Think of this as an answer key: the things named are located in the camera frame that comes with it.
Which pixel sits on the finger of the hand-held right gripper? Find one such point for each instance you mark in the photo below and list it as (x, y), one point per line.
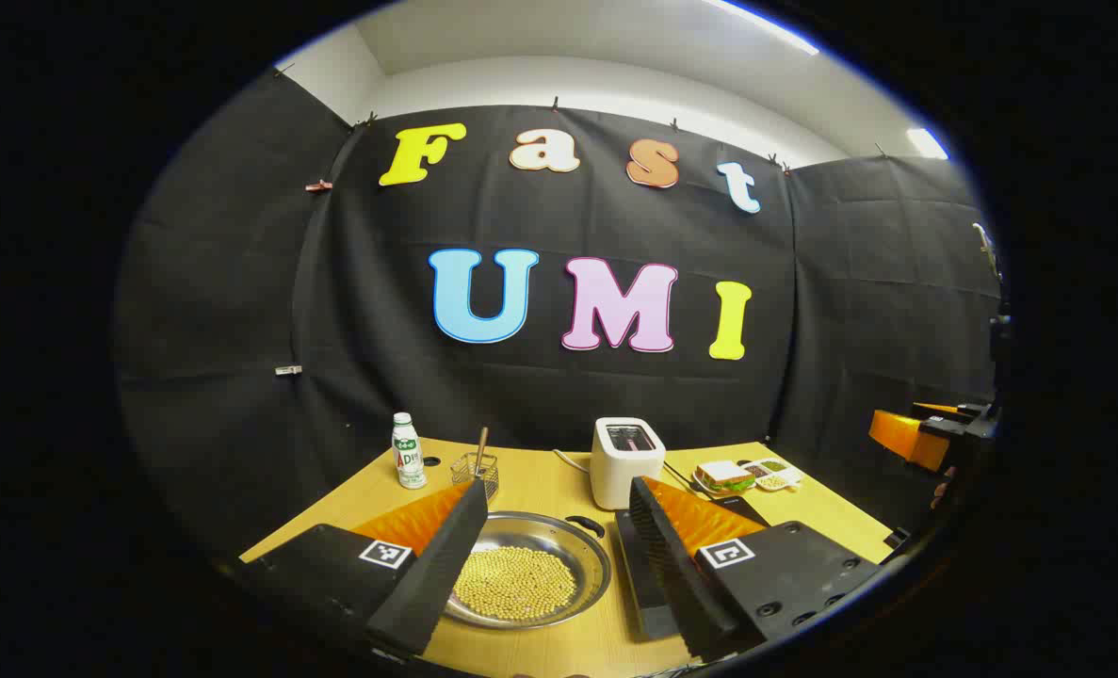
(907, 438)

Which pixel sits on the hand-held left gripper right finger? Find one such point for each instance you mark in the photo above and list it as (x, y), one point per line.
(676, 584)

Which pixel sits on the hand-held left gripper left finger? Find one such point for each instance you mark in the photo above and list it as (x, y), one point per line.
(436, 574)

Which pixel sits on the black induction cooktop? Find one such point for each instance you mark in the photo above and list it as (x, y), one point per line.
(643, 584)

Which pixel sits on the pile of yellow soybeans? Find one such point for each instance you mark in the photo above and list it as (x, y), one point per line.
(516, 584)

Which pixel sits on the stainless steel pot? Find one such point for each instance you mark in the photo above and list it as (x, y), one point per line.
(577, 565)

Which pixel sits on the sandwich with lettuce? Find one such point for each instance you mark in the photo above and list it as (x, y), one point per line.
(723, 474)

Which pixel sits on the white drink bottle green label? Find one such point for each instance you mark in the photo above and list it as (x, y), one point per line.
(409, 457)

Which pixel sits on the white toaster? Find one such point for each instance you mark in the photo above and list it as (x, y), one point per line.
(624, 471)

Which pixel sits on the white divided dish with beans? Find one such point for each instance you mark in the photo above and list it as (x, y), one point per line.
(773, 473)

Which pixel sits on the black backdrop cloth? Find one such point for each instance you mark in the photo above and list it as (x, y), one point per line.
(615, 395)

